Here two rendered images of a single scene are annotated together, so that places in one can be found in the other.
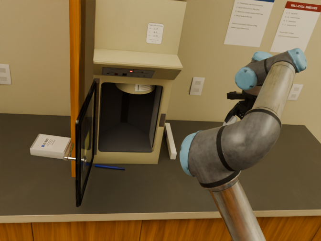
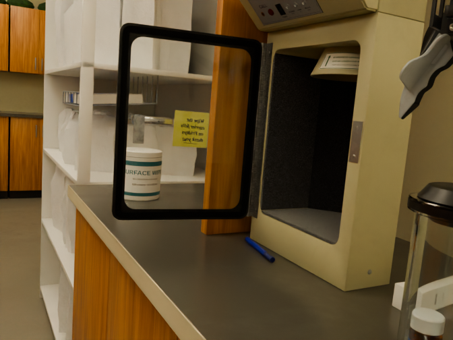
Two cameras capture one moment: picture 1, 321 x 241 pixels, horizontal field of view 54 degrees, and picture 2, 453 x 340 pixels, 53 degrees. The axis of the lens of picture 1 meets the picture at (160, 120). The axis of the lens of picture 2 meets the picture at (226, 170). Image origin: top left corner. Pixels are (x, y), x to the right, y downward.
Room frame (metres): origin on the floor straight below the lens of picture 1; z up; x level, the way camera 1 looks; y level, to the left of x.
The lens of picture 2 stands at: (0.78, -0.69, 1.24)
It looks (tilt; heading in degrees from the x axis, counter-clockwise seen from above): 8 degrees down; 75
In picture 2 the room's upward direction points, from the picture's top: 5 degrees clockwise
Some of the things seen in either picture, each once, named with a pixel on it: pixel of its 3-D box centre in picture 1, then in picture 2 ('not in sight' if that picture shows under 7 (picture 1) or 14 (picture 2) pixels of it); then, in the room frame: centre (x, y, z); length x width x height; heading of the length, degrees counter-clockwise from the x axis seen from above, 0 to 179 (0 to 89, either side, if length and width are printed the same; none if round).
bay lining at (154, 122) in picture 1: (127, 105); (349, 139); (1.28, 0.16, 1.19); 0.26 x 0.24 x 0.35; 104
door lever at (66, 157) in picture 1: (73, 152); not in sight; (0.88, 0.29, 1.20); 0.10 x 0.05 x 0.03; 4
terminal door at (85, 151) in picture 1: (86, 143); (188, 127); (0.95, 0.27, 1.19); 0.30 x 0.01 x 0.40; 4
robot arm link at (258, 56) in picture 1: (259, 68); not in sight; (1.12, -0.33, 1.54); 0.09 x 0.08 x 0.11; 150
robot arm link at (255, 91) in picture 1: (253, 86); not in sight; (1.12, -0.33, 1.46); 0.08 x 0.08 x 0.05
